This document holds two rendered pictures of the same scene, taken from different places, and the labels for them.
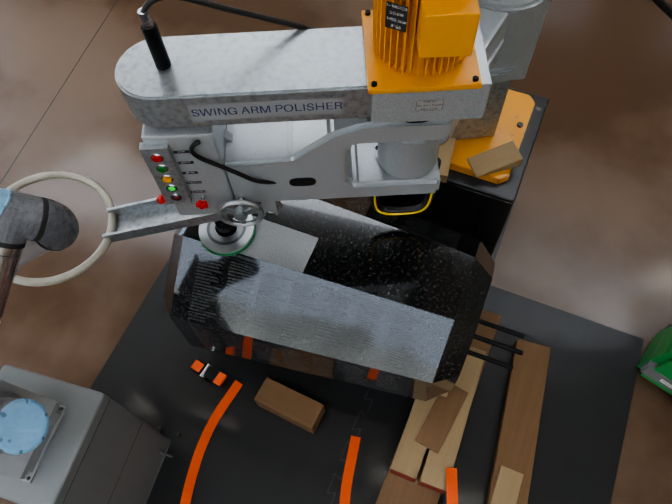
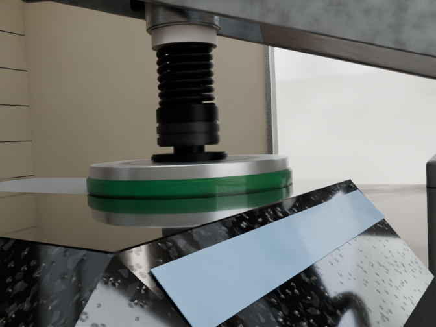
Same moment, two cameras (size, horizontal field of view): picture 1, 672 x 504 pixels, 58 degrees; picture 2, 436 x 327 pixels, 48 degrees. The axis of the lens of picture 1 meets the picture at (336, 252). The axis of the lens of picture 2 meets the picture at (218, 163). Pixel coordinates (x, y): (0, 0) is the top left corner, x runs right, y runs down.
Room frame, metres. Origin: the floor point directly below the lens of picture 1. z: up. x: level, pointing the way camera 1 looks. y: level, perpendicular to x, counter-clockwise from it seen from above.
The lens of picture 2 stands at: (1.72, 0.50, 0.92)
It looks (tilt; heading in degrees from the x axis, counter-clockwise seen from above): 3 degrees down; 187
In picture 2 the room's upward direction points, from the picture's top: 3 degrees counter-clockwise
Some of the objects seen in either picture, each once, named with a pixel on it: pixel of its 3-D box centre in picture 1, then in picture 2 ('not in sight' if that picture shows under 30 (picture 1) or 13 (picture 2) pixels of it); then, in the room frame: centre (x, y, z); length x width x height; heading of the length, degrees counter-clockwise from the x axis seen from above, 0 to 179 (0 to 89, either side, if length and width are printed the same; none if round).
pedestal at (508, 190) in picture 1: (454, 175); not in sight; (1.71, -0.62, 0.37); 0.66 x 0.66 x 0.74; 63
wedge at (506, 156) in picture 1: (494, 159); not in sight; (1.48, -0.69, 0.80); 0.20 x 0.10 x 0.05; 103
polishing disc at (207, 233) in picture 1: (226, 228); (190, 165); (1.19, 0.41, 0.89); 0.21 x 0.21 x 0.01
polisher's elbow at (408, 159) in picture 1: (408, 137); not in sight; (1.17, -0.25, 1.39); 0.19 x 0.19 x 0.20
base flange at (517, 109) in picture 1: (467, 123); not in sight; (1.71, -0.62, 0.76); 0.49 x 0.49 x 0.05; 63
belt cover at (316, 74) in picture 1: (301, 80); not in sight; (1.18, 0.06, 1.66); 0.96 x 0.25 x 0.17; 88
